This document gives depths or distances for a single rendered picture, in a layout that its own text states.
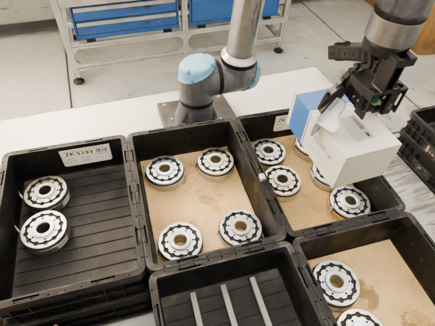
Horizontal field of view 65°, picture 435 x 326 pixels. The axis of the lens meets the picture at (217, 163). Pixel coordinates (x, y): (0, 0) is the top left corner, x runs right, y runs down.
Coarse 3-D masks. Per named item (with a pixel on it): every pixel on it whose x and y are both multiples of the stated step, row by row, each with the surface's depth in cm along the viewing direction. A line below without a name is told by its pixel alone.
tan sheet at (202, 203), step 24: (144, 168) 97; (192, 168) 98; (168, 192) 92; (192, 192) 92; (216, 192) 92; (240, 192) 93; (168, 216) 87; (192, 216) 87; (216, 216) 87; (216, 240) 83
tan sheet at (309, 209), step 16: (288, 144) 106; (288, 160) 101; (304, 160) 101; (304, 176) 97; (304, 192) 94; (320, 192) 94; (288, 208) 90; (304, 208) 90; (320, 208) 90; (304, 224) 87
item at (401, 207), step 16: (272, 112) 100; (288, 112) 101; (240, 128) 95; (256, 160) 87; (272, 192) 81; (400, 208) 79; (288, 224) 75; (320, 224) 75; (336, 224) 75; (288, 240) 75
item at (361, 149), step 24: (312, 96) 72; (288, 120) 78; (312, 120) 68; (360, 120) 67; (312, 144) 70; (336, 144) 63; (360, 144) 63; (384, 144) 63; (336, 168) 64; (360, 168) 65; (384, 168) 68
